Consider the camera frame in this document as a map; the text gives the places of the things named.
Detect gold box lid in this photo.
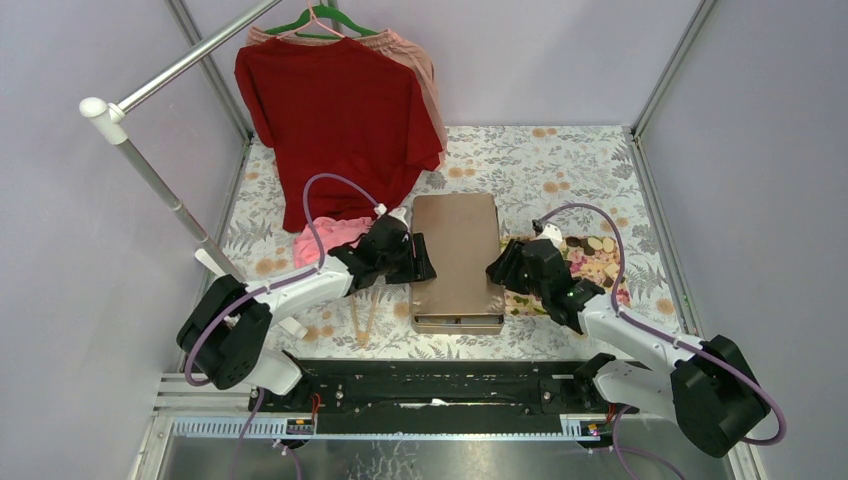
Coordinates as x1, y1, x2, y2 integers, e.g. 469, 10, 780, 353
411, 193, 505, 317

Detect floral chocolate tray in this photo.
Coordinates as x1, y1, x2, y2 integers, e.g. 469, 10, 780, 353
504, 236, 631, 317

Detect pink cloth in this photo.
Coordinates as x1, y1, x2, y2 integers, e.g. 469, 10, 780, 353
292, 217, 373, 268

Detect gold chocolate box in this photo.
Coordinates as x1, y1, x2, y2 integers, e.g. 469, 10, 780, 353
411, 315, 505, 335

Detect wooden tongs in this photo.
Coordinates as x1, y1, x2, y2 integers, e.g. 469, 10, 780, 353
349, 287, 383, 349

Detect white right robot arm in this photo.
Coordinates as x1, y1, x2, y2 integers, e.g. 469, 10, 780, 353
486, 234, 775, 458

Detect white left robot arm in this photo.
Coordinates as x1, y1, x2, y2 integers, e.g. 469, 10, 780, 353
176, 208, 436, 411

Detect red t-shirt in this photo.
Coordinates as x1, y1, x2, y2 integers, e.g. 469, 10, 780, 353
234, 38, 443, 233

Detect beige pink garment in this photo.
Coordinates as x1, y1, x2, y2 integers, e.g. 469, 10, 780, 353
245, 26, 448, 165

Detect green hanger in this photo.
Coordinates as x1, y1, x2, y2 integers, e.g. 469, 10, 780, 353
265, 3, 378, 38

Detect silver clothes rack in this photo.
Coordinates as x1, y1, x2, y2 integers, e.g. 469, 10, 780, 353
78, 0, 309, 340

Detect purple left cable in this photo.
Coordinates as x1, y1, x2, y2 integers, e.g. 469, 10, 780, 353
184, 173, 389, 480

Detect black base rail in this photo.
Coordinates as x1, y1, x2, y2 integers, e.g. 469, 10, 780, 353
249, 354, 613, 434

